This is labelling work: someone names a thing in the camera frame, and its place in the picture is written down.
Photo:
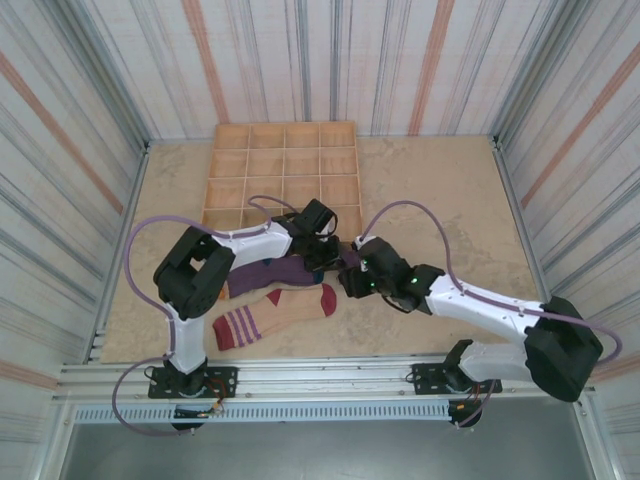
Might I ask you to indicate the beige sock red toe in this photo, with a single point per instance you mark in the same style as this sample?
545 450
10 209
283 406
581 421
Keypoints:
290 310

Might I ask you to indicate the purple sock teal toe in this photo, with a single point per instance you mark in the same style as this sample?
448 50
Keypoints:
265 277

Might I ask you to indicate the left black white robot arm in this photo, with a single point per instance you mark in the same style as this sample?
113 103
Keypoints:
192 280

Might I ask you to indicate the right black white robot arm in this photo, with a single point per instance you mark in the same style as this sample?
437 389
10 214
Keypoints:
560 345

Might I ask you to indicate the wooden compartment tray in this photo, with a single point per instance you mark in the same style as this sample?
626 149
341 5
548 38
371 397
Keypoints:
285 170

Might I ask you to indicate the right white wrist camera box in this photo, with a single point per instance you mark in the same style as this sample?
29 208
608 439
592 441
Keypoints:
359 244

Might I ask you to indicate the aluminium mounting rail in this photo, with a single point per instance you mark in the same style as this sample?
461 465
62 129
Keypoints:
325 377

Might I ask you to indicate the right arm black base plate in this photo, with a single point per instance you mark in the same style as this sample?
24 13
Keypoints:
430 377

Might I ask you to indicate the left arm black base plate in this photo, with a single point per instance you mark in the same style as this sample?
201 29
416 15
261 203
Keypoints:
222 382

